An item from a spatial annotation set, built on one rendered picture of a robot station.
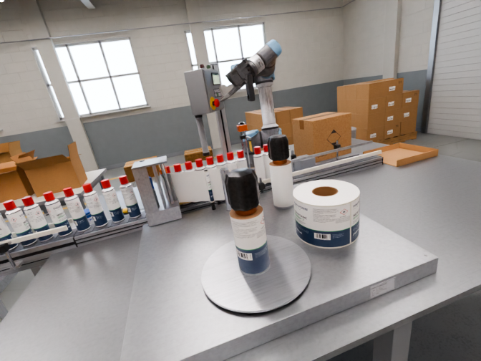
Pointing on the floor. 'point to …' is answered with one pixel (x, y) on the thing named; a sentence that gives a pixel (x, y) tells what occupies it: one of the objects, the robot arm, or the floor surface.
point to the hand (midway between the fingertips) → (222, 100)
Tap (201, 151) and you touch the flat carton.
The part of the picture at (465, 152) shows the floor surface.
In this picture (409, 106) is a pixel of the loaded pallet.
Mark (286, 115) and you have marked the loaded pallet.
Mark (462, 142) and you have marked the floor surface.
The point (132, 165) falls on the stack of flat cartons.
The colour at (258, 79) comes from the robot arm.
